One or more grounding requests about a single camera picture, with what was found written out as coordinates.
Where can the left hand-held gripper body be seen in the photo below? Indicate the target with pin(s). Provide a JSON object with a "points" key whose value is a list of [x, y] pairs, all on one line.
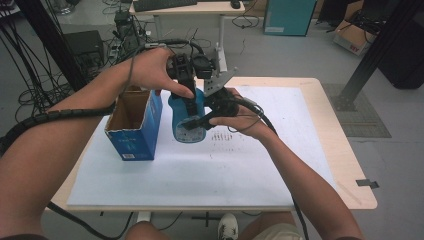
{"points": [[181, 66]]}

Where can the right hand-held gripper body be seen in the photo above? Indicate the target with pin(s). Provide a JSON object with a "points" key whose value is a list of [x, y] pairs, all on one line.
{"points": [[221, 103]]}

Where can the blue bottle with white cap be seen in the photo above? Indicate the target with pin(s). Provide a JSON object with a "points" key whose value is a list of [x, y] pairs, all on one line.
{"points": [[181, 113]]}

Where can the blue cardboard box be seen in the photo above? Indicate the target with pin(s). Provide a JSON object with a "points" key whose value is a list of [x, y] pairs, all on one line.
{"points": [[133, 143]]}

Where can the person's left hand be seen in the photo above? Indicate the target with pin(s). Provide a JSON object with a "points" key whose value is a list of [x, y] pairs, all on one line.
{"points": [[150, 71]]}

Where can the person's right hand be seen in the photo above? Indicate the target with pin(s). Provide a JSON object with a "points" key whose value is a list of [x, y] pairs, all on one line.
{"points": [[246, 125]]}

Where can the white table mat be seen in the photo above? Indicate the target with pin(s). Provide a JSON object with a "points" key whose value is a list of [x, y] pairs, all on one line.
{"points": [[200, 176]]}

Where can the wooden desk with white legs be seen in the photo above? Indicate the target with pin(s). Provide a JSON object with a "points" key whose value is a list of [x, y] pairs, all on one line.
{"points": [[186, 8]]}

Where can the black keyboard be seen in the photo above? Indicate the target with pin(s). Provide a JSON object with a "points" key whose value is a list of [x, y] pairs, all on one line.
{"points": [[163, 4]]}

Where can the black computer mouse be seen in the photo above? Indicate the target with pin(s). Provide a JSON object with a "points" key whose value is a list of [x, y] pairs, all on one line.
{"points": [[235, 4]]}

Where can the black computer case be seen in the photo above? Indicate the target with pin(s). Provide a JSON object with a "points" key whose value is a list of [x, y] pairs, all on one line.
{"points": [[83, 46]]}

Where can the teal cabinet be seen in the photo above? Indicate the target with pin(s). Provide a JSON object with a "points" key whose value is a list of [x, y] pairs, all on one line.
{"points": [[288, 16]]}

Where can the white patterned shoe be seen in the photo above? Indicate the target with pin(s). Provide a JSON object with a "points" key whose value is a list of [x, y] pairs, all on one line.
{"points": [[228, 227]]}

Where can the person's right leg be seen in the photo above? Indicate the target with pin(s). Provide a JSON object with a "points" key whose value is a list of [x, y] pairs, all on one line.
{"points": [[266, 218]]}

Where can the person's leg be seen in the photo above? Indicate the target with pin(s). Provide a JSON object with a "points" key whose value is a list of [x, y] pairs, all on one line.
{"points": [[143, 232], [266, 218]]}

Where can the person's left leg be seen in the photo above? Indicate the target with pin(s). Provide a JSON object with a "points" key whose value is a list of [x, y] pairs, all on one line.
{"points": [[143, 232]]}

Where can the light wooden table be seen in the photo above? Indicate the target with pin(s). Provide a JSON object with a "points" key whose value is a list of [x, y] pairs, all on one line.
{"points": [[343, 160]]}

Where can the dark grey floor mat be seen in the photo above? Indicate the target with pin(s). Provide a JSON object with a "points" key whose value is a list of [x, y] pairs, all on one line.
{"points": [[366, 120]]}

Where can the brown cardboard box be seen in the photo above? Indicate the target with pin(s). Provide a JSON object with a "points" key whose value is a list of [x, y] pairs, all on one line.
{"points": [[353, 36]]}

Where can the dark tape piece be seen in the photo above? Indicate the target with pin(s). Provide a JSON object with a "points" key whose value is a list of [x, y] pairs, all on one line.
{"points": [[366, 183]]}

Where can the black cabinet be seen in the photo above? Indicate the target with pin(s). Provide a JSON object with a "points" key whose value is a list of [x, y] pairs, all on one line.
{"points": [[406, 60]]}

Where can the black metal post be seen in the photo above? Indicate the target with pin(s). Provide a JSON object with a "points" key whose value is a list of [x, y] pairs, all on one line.
{"points": [[376, 53], [50, 40]]}

